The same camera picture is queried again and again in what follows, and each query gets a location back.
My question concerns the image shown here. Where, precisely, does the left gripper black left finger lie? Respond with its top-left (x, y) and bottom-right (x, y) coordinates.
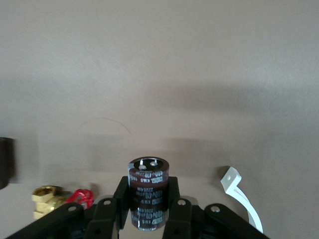
top-left (4, 176), bottom-right (132, 239)

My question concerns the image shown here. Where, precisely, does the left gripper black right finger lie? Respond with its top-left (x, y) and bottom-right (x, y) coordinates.
top-left (161, 176), bottom-right (270, 239)

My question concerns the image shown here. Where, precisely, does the dark brown cylindrical capacitor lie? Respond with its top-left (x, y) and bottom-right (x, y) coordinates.
top-left (127, 156), bottom-right (170, 231)

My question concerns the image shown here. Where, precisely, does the black connector block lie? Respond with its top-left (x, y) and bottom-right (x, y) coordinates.
top-left (0, 136), bottom-right (14, 190)

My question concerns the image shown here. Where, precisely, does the brass valve red handwheel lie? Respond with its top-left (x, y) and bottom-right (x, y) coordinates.
top-left (31, 184), bottom-right (95, 220)

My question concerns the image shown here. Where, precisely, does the white curved plastic clamp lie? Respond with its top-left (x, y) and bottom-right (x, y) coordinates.
top-left (220, 166), bottom-right (264, 234)

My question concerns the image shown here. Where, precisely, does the brown table cover sheet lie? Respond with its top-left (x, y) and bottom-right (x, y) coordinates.
top-left (0, 0), bottom-right (319, 239)

